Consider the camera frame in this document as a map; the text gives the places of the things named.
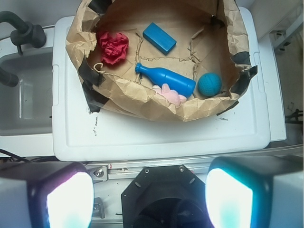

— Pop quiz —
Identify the glowing gripper right finger pad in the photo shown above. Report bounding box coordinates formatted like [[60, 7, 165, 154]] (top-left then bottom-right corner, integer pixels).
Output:
[[205, 156, 304, 228]]

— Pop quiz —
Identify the glowing gripper left finger pad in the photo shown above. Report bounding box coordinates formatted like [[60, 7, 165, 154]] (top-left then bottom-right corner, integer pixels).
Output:
[[0, 161, 94, 228]]

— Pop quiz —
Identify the blue rectangular block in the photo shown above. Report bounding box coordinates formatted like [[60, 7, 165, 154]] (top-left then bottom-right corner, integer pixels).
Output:
[[142, 22, 177, 55]]

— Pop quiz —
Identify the white plastic bin lid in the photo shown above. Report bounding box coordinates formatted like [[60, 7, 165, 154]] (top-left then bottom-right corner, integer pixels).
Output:
[[52, 16, 271, 162]]

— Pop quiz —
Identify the clear plastic storage bin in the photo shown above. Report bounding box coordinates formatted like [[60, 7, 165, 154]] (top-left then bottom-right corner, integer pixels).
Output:
[[0, 47, 53, 136]]

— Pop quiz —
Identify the teal textured ball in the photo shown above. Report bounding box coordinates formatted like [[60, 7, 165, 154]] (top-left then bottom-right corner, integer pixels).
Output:
[[198, 73, 222, 97]]

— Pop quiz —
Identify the blue plastic bottle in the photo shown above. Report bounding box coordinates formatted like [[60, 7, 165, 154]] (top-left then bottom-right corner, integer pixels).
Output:
[[135, 63, 196, 98]]

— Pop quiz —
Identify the pink plush toy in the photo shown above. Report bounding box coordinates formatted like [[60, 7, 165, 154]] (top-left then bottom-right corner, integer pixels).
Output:
[[152, 83, 187, 106]]

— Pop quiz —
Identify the brown paper bag tray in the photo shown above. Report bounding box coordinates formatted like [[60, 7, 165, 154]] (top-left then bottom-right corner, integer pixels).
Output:
[[66, 0, 257, 122]]

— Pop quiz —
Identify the red crumpled cloth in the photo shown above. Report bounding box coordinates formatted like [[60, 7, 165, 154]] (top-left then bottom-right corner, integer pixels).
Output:
[[96, 31, 129, 66]]

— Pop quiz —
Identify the aluminium extrusion rail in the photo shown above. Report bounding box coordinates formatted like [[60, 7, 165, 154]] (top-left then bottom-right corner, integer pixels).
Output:
[[84, 144, 304, 182]]

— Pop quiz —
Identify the black octagonal mount plate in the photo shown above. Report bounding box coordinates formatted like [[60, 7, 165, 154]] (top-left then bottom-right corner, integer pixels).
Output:
[[121, 166, 213, 228]]

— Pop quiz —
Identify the black hose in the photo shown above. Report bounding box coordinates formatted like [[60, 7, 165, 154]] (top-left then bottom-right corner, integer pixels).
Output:
[[0, 67, 19, 87]]

